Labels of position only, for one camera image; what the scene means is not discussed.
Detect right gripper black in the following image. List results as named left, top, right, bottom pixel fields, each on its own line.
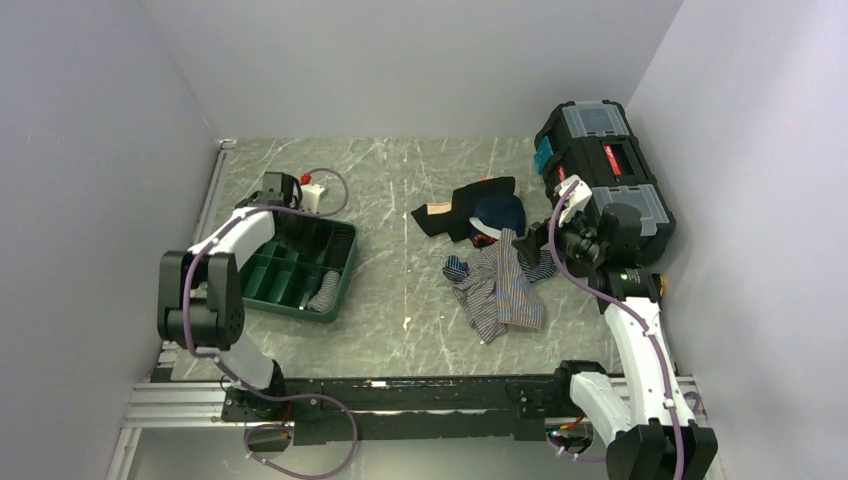
left=512, top=200, right=606, bottom=268

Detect grey striped underwear orange trim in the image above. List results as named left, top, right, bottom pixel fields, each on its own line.
left=452, top=228, right=546, bottom=344

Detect green divided organizer tray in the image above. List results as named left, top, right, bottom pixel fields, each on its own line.
left=240, top=219, right=359, bottom=323

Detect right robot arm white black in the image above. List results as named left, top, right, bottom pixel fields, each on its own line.
left=516, top=200, right=718, bottom=479

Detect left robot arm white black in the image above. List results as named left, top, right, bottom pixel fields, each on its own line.
left=157, top=172, right=304, bottom=420

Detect dark navy underwear white band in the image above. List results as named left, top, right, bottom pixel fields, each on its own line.
left=469, top=194, right=527, bottom=248

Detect black underwear tan patch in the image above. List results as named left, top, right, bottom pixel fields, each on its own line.
left=411, top=176, right=518, bottom=243

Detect grey striped rolled underwear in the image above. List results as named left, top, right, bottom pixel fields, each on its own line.
left=306, top=271, right=341, bottom=314

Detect black toolbox clear lids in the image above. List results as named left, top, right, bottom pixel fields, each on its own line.
left=533, top=100, right=676, bottom=265

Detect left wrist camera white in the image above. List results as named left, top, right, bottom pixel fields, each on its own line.
left=300, top=173, right=328, bottom=213

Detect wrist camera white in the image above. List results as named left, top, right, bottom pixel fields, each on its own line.
left=300, top=173, right=328, bottom=213
left=555, top=175, right=592, bottom=227

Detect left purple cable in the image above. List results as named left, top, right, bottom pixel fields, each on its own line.
left=181, top=166, right=360, bottom=480

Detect purple cable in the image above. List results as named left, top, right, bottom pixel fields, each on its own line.
left=545, top=180, right=704, bottom=480
left=181, top=166, right=360, bottom=480

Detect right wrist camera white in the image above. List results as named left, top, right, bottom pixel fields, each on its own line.
left=555, top=175, right=592, bottom=227

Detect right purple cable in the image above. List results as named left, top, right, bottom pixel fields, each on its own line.
left=545, top=180, right=704, bottom=480

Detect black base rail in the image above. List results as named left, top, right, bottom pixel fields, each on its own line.
left=220, top=373, right=580, bottom=446

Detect aluminium frame rail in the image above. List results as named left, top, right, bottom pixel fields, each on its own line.
left=105, top=380, right=710, bottom=480

